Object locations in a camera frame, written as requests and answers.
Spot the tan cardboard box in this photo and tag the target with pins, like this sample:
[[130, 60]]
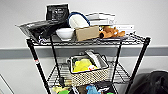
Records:
[[87, 33]]

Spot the black flat box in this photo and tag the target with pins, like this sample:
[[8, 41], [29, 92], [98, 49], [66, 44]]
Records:
[[105, 86]]

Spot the black striped package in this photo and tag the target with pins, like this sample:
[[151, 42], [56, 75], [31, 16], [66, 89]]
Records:
[[75, 90]]

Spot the orange plush toy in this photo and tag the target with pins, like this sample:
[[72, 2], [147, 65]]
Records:
[[111, 32]]

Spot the pale woven basket dark spots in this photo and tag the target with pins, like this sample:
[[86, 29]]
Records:
[[88, 78]]

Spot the blue plush toy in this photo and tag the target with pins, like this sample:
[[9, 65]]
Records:
[[92, 90]]

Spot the white flat box dark edge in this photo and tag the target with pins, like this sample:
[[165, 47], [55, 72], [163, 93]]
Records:
[[101, 15]]

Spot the white long box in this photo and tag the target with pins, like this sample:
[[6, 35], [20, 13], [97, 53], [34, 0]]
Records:
[[128, 27]]

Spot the grey-black plastic bag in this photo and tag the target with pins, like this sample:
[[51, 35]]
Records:
[[36, 30]]

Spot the black office chair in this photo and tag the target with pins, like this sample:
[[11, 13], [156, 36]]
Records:
[[155, 81]]

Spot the yellow plush toy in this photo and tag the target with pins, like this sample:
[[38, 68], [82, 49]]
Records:
[[81, 65]]

